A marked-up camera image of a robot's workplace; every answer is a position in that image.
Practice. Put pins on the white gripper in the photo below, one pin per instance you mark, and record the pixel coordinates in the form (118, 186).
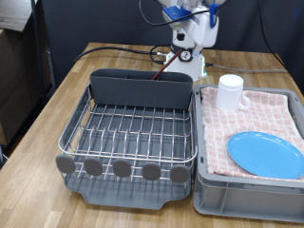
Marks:
(204, 31)

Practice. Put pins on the red wooden spoon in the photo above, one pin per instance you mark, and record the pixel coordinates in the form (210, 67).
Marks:
(164, 65)

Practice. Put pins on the blue plastic plate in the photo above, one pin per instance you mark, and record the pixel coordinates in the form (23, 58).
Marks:
(266, 156)

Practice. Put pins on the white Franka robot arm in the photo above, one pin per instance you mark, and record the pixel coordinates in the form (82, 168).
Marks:
(186, 52)

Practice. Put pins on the white plastic mug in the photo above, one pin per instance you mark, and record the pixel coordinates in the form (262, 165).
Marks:
(228, 95)

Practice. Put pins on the dark grey cutlery holder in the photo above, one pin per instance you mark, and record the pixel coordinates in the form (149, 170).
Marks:
(142, 91)

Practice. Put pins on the pink checkered towel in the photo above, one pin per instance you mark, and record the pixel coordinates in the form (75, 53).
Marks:
(221, 133)

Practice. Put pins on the black metal pole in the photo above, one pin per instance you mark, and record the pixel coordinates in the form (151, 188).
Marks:
(37, 47)

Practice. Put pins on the grey plastic drain tray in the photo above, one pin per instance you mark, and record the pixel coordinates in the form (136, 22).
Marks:
(126, 198)

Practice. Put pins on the grey plastic crate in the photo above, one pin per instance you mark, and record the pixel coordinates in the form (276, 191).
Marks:
(253, 202)

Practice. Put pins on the brown cardboard box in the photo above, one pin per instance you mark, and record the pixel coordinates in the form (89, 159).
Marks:
(15, 79)

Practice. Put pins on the wooden shelf board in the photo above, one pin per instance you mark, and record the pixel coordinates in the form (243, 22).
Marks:
(12, 12)

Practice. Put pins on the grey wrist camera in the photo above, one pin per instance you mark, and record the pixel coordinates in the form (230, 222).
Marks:
(179, 24)

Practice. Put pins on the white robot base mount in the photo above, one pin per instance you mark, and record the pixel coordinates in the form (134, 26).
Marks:
(190, 68)

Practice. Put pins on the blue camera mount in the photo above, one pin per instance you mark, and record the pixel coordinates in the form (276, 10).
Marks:
(174, 12)

